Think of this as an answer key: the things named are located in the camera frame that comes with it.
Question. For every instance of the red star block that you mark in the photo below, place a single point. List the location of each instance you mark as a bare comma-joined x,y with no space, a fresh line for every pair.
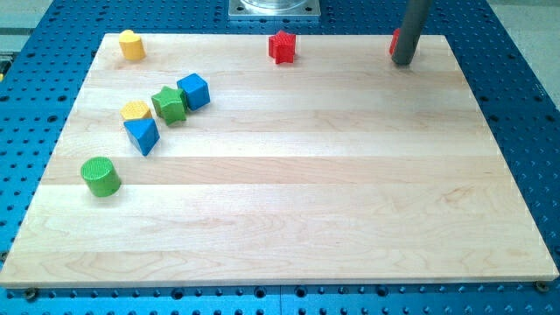
282,47

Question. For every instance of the green star block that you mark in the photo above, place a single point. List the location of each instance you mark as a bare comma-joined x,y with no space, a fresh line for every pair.
170,104

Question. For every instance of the light wooden board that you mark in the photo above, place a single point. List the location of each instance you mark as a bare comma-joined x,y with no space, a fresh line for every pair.
339,168

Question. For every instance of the blue cube block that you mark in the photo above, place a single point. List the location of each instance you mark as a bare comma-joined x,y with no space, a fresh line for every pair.
196,91

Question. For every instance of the blue triangle block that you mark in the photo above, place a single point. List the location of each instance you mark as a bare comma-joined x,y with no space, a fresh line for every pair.
143,134

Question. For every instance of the yellow hexagon block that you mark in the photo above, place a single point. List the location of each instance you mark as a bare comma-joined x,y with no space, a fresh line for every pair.
135,110

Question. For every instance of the red block behind rod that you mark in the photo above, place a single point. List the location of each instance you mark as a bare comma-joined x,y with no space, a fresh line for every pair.
394,40

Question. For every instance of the green cylinder block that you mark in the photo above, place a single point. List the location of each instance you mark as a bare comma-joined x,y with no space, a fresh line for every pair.
100,176

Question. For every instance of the yellow heart block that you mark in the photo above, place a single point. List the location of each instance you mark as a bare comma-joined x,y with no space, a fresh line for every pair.
131,45

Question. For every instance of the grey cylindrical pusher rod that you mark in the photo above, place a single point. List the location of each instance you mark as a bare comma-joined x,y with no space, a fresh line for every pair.
413,23

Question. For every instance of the blue perforated metal table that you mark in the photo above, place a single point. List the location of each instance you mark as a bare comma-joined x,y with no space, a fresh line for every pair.
45,78

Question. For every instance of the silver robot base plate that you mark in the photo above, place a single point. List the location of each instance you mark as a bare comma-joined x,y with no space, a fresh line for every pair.
273,8

